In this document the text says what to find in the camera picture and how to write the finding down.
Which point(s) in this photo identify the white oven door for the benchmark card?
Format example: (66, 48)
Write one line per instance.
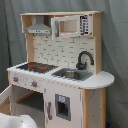
(6, 94)

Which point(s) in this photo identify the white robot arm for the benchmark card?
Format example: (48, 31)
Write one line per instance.
(22, 121)

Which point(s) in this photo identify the wooden toy kitchen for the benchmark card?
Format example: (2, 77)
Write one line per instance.
(63, 53)

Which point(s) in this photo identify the grey toy sink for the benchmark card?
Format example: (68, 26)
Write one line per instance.
(72, 74)

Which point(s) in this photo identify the black toy faucet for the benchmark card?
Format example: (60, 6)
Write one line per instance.
(80, 65)

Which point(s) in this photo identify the black toy stovetop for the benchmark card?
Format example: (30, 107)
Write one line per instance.
(37, 67)

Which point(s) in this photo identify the white fridge door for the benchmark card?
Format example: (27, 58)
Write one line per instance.
(75, 106)

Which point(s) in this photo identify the right red stove knob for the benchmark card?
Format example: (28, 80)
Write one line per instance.
(34, 84)

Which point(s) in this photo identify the red stove knob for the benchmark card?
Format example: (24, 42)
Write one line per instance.
(34, 84)
(15, 79)

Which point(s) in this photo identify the white microwave door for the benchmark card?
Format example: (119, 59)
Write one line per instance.
(71, 26)

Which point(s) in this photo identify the grey ice dispenser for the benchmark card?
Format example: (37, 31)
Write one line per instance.
(62, 105)

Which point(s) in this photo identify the grey range hood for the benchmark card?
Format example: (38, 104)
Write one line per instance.
(39, 27)

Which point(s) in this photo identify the left red stove knob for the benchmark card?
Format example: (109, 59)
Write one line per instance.
(15, 79)

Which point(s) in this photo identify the grey fridge door handle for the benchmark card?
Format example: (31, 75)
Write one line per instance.
(49, 110)

